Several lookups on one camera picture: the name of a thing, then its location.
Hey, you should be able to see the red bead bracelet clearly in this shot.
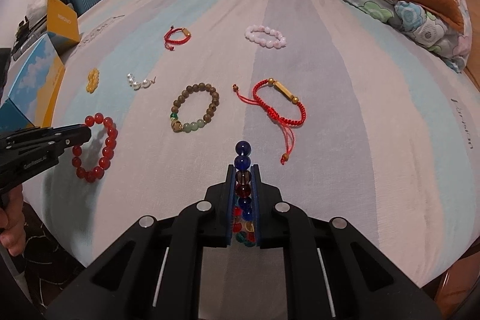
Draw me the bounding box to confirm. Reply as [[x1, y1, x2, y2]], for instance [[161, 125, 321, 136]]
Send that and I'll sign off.
[[70, 112, 119, 184]]

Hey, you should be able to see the small red cord bracelet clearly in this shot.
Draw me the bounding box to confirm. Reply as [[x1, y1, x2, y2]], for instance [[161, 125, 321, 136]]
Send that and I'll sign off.
[[163, 25, 193, 52]]

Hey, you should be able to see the large red cord bracelet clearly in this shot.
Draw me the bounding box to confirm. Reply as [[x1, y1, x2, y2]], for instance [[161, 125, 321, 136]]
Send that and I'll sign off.
[[232, 77, 308, 166]]

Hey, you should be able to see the multicolour glass bead bracelet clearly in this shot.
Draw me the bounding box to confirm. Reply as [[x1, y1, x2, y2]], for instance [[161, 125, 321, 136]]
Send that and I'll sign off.
[[230, 139, 258, 248]]

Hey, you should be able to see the yellow bead bracelet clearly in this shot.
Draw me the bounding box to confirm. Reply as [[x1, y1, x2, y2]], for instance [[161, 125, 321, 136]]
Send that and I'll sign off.
[[85, 67, 101, 94]]

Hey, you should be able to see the brown wooden bead bracelet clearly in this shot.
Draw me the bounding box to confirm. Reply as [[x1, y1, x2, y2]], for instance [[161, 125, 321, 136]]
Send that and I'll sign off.
[[169, 81, 221, 134]]

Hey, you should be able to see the left hand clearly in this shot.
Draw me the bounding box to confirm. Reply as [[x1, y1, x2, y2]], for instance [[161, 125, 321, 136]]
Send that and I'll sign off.
[[0, 184, 26, 257]]

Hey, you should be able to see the white pearl jewelry piece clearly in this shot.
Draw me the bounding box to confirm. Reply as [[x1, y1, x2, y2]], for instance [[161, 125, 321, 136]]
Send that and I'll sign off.
[[126, 73, 156, 91]]

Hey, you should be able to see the blue yellow cardboard box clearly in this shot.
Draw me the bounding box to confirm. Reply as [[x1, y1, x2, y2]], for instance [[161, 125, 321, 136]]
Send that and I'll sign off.
[[1, 0, 80, 132]]

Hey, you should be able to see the striped bed sheet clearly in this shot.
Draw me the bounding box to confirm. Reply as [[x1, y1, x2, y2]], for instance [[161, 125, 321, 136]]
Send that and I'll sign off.
[[24, 0, 479, 284]]

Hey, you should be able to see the floral blanket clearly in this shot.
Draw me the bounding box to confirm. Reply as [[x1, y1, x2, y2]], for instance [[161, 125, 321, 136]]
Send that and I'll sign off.
[[343, 0, 473, 72]]

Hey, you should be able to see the grey suitcase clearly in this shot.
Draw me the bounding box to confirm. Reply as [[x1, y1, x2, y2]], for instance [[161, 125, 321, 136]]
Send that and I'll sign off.
[[11, 15, 47, 61]]

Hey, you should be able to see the pink bead bracelet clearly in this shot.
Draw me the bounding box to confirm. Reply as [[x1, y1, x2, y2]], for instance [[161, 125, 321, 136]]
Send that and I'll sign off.
[[244, 23, 288, 50]]

